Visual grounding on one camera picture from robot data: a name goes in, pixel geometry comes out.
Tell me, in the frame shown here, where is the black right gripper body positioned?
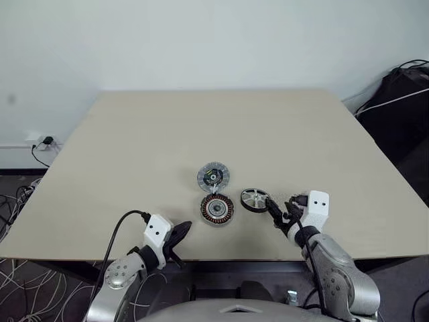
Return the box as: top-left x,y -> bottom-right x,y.
284,193 -> 310,223

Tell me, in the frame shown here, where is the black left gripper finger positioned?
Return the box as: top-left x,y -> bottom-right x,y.
166,250 -> 186,270
173,220 -> 193,242

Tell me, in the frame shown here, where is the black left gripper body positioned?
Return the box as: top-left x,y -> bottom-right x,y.
162,227 -> 179,260

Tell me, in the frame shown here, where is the black spoked rotor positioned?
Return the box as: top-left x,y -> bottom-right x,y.
239,187 -> 271,213

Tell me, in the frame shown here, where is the motor housing with copper windings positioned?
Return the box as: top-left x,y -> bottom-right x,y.
200,193 -> 235,227

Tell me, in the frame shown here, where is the grey hinged motor lid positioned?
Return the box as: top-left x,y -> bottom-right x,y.
196,161 -> 231,193

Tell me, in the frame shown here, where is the grey robot torso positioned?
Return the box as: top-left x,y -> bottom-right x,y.
137,299 -> 323,322

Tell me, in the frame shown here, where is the black bag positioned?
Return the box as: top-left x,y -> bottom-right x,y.
354,60 -> 429,165

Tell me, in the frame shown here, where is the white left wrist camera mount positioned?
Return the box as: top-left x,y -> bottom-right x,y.
143,214 -> 174,270

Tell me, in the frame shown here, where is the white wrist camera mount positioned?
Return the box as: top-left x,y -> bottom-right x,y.
143,214 -> 174,270
288,190 -> 331,239

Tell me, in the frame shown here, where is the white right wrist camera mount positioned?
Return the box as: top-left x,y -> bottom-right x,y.
288,190 -> 331,239

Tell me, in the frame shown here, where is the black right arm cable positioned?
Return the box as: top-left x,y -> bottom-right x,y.
292,216 -> 328,310

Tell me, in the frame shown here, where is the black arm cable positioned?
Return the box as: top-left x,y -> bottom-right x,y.
95,209 -> 151,293
292,216 -> 328,310

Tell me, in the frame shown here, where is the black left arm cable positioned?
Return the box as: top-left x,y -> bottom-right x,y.
95,209 -> 151,293

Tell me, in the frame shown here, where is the white cable on bag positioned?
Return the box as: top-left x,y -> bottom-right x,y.
363,87 -> 429,112

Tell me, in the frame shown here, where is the black adapter cable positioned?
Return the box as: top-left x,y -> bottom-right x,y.
31,142 -> 50,168

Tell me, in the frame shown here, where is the white wall socket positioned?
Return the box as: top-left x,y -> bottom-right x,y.
24,132 -> 63,152

